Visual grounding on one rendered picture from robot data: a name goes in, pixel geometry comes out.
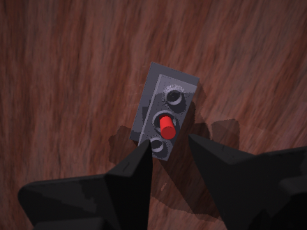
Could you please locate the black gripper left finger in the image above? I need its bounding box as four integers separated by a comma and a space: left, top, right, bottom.
17, 139, 153, 230

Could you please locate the grey plate with round holes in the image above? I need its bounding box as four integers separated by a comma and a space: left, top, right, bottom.
138, 74, 197, 161

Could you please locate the grey base with two pins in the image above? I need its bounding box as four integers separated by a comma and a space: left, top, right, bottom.
129, 61, 200, 141

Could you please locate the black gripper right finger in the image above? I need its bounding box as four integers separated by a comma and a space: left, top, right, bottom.
188, 134, 307, 230

